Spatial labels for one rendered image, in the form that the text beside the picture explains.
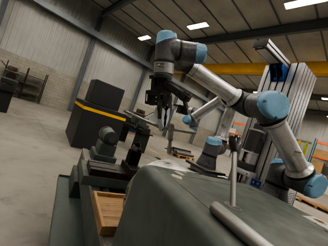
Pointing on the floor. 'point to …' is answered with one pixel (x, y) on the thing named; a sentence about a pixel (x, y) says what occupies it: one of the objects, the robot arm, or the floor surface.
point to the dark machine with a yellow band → (95, 114)
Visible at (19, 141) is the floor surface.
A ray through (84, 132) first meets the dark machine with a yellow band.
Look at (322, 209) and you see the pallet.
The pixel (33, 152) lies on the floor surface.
